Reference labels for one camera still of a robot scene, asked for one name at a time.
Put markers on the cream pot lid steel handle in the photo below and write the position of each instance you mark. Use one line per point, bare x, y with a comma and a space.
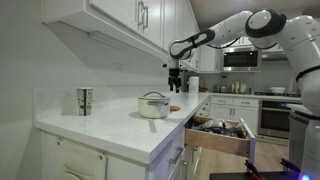
154, 96

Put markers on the open white drawer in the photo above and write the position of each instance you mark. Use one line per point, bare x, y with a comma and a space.
243, 145

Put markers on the round cork trivet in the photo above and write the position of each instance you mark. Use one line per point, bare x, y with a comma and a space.
174, 108

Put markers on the white upper cabinets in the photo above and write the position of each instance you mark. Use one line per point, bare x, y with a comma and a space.
145, 27

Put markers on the built-in oven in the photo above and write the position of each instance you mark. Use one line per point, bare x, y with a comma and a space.
273, 119

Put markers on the white paper towel roll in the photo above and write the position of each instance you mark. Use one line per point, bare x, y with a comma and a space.
193, 84

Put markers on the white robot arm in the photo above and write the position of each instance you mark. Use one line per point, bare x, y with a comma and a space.
299, 37

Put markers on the cream pot with steel handle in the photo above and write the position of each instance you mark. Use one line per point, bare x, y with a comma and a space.
153, 108

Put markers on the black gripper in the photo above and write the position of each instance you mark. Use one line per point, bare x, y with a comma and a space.
174, 78

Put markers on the white lower cabinets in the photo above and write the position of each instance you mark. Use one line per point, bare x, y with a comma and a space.
115, 142

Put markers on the patterned paper cup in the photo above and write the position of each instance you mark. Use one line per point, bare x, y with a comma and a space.
84, 99

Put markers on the white cabinets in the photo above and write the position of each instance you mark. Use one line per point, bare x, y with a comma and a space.
145, 27
115, 142

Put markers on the black items in drawer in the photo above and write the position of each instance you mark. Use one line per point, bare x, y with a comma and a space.
216, 126

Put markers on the black red robot base cart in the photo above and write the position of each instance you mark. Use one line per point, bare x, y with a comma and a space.
289, 172

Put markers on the built-in microwave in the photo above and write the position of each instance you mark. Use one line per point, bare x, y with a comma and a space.
241, 59

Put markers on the white pot on stove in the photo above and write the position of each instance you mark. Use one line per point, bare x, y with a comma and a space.
278, 90

